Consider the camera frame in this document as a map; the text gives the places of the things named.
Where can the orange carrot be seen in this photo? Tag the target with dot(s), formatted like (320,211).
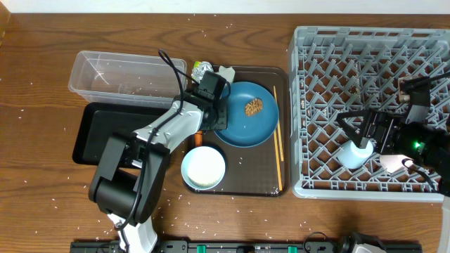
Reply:
(198,138)

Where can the small pink bowl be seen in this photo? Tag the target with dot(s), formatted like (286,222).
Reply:
(393,163)

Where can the grey dishwasher rack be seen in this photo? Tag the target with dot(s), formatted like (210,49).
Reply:
(340,69)

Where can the wooden chopstick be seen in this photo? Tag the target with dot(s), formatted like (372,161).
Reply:
(278,164)
(280,144)

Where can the wooden chopstick right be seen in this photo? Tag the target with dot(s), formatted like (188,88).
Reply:
(280,144)

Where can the light blue bowl with rice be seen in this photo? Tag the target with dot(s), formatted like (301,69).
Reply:
(203,168)

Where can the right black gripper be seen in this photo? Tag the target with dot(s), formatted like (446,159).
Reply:
(371,128)

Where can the light blue cup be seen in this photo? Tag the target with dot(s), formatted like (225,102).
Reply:
(353,157)

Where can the brown cookie food scrap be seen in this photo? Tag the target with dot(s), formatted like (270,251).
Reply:
(253,107)

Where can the brown serving tray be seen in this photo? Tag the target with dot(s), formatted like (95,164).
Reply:
(252,171)

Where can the dark blue plate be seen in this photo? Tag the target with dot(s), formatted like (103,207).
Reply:
(246,131)

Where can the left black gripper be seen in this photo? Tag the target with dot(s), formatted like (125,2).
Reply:
(221,117)

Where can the crumpled aluminium foil ball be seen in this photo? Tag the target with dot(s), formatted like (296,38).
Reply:
(199,69)

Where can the black plastic tray bin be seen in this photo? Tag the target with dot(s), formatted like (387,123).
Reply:
(101,120)

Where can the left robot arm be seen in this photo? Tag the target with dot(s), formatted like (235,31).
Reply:
(128,180)

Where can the crumpled white paper napkin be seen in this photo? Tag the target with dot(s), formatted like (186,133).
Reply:
(228,73)

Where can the clear plastic bin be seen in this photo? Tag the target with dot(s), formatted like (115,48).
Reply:
(125,79)

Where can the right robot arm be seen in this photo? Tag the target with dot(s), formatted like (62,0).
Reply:
(424,147)

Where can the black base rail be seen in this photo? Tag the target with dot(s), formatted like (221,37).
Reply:
(315,243)

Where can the wooden chopstick left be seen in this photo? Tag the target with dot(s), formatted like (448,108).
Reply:
(278,164)

